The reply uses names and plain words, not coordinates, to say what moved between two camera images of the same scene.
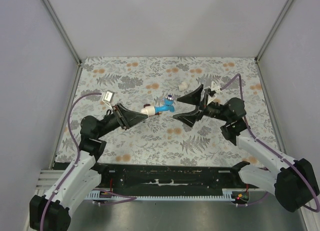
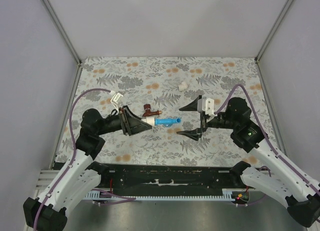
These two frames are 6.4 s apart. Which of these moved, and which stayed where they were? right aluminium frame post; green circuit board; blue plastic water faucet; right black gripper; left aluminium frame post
Moved: blue plastic water faucet; right black gripper
Stayed: green circuit board; left aluminium frame post; right aluminium frame post
